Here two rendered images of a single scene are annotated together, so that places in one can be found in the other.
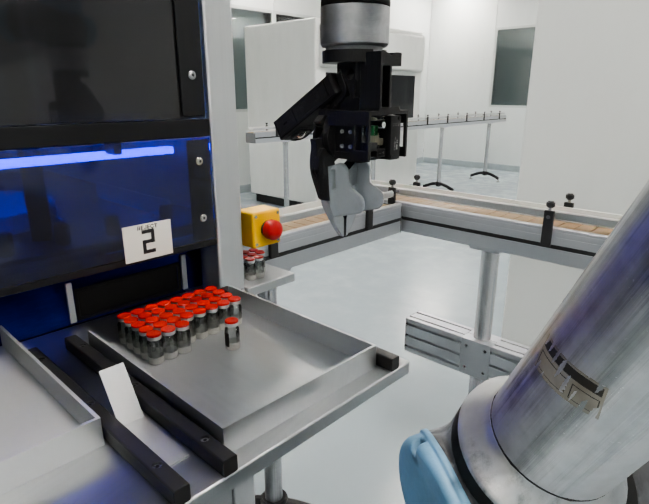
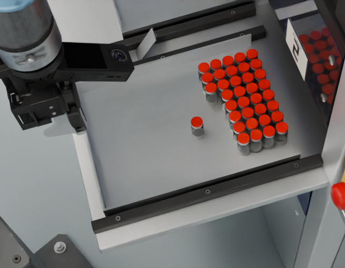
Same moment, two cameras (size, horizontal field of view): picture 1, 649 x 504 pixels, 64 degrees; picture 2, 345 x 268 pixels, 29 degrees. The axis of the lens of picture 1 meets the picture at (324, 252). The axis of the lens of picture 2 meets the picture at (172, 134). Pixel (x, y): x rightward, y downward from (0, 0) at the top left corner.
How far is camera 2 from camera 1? 1.27 m
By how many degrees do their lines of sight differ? 92
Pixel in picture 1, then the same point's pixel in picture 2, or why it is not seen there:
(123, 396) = (144, 47)
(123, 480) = not seen: hidden behind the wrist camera
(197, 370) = (176, 101)
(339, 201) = not seen: hidden behind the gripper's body
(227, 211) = (337, 125)
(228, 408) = (117, 106)
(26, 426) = (165, 10)
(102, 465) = (107, 41)
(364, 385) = (90, 197)
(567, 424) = not seen: outside the picture
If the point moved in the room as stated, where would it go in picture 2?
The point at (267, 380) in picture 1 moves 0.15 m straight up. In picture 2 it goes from (134, 139) to (121, 95)
